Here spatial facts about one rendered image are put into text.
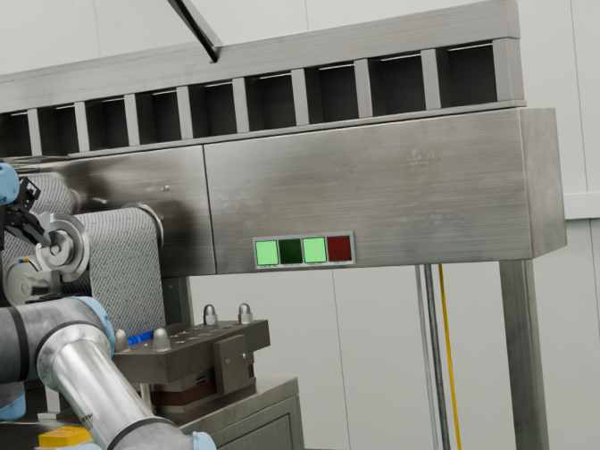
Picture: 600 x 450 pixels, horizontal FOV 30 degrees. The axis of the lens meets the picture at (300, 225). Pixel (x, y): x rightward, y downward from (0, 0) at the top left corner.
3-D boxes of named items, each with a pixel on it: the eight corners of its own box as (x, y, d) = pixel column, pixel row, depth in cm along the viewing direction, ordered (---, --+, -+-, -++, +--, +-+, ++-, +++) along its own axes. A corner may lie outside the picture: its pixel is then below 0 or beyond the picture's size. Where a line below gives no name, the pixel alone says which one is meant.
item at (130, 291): (98, 354, 233) (88, 266, 232) (165, 334, 253) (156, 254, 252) (100, 354, 233) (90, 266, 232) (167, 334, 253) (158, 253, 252)
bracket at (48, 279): (36, 420, 233) (20, 274, 231) (57, 412, 238) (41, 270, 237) (54, 420, 230) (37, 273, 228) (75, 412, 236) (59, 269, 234)
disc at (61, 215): (38, 283, 238) (30, 214, 237) (40, 283, 238) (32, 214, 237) (93, 280, 230) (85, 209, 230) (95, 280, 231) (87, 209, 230)
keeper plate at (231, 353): (217, 395, 234) (211, 343, 234) (242, 384, 243) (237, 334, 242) (227, 395, 233) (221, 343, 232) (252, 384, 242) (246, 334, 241)
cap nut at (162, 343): (149, 352, 224) (146, 329, 223) (160, 348, 227) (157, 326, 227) (163, 352, 222) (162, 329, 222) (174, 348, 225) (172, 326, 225)
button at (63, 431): (39, 448, 206) (37, 435, 206) (64, 437, 213) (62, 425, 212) (68, 449, 203) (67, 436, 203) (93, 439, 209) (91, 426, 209)
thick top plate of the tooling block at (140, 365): (104, 383, 227) (100, 354, 227) (212, 345, 262) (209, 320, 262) (167, 384, 219) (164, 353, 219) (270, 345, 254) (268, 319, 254)
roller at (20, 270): (5, 312, 243) (-1, 258, 243) (82, 295, 265) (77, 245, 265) (47, 312, 237) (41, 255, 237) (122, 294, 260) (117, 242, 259)
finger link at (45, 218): (67, 225, 233) (38, 199, 227) (57, 248, 230) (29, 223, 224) (56, 226, 234) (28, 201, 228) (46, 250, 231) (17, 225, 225)
